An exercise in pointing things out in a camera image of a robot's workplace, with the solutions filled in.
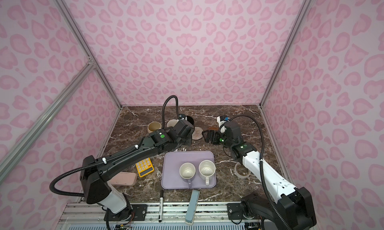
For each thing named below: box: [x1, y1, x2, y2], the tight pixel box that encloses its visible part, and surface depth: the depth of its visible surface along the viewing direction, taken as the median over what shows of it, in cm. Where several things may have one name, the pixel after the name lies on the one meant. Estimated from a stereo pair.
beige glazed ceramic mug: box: [147, 121, 162, 134], surface depth 100 cm
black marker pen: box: [158, 189, 164, 223], surface depth 76 cm
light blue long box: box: [185, 189, 200, 225], surface depth 76 cm
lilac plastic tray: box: [161, 151, 217, 189], surface depth 88 cm
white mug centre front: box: [179, 162, 196, 188], surface depth 82 cm
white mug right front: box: [198, 159, 216, 186], surface depth 82 cm
